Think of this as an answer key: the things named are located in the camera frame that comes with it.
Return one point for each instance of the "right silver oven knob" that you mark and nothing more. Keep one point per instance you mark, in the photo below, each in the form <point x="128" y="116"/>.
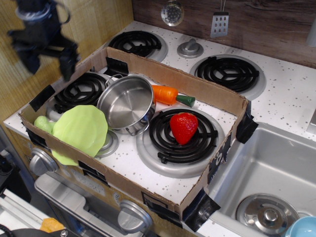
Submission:
<point x="132" y="218"/>

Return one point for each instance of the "front right black burner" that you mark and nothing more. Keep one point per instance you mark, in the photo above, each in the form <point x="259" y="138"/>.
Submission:
<point x="160" y="152"/>

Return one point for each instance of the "rear right black burner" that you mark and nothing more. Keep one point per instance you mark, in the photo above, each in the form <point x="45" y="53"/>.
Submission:
<point x="234" y="72"/>

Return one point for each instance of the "stainless steel toy pot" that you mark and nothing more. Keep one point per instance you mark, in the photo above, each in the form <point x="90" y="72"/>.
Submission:
<point x="128" y="104"/>

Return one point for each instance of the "orange cloth piece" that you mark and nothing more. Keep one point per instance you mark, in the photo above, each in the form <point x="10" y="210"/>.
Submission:
<point x="50" y="225"/>

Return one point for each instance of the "silver toy sink basin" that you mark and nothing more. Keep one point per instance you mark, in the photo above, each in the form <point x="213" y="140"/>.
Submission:
<point x="272" y="161"/>

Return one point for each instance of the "rear left black burner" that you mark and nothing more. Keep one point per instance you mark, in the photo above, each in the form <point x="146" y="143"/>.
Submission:
<point x="141" y="43"/>

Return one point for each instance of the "front left black burner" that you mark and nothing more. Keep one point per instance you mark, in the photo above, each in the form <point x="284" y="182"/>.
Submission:
<point x="86" y="90"/>

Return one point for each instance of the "orange toy carrot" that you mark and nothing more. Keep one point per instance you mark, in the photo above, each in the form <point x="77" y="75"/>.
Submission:
<point x="169" y="96"/>

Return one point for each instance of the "silver stovetop knob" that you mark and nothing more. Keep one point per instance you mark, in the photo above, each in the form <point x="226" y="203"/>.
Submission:
<point x="190" y="49"/>

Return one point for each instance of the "steel pot lid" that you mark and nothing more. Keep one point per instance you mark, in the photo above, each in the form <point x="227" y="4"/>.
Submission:
<point x="267" y="214"/>

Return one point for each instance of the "light green plastic plate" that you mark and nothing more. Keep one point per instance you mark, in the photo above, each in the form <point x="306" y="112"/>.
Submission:
<point x="83" y="127"/>

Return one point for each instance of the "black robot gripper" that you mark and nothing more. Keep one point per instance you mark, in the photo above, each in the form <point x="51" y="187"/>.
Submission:
<point x="42" y="21"/>

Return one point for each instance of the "brown cardboard fence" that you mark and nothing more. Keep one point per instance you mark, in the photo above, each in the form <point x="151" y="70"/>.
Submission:
<point x="193" y="207"/>

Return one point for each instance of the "hanging silver strainer ladle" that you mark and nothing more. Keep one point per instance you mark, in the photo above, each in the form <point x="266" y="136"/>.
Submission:
<point x="172" y="13"/>

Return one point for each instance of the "hanging silver slotted spatula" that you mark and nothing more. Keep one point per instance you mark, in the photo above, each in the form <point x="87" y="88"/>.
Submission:
<point x="220" y="22"/>

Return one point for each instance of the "light blue bowl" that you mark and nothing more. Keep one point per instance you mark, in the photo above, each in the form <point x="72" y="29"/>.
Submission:
<point x="303" y="227"/>

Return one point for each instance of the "red toy strawberry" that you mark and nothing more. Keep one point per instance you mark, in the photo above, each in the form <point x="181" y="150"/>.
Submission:
<point x="183" y="127"/>

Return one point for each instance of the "silver oven door handle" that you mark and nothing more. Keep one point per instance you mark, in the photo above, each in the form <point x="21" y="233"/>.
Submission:
<point x="86" y="217"/>

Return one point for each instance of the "left silver oven knob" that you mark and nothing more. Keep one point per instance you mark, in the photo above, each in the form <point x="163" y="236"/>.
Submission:
<point x="41" y="162"/>

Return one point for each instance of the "silver oven knob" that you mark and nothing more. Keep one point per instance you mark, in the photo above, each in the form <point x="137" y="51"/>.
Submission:
<point x="132" y="218"/>
<point x="41" y="162"/>

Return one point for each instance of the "black burner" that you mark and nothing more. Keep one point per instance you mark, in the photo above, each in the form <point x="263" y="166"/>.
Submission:
<point x="141" y="43"/>
<point x="234" y="72"/>
<point x="86" y="90"/>
<point x="160" y="152"/>

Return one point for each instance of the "small silver stovetop disc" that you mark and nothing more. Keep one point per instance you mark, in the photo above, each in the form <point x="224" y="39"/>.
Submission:
<point x="110" y="146"/>

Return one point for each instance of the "light green toy broccoli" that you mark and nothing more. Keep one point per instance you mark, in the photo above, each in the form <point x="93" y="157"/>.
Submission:
<point x="44" y="124"/>

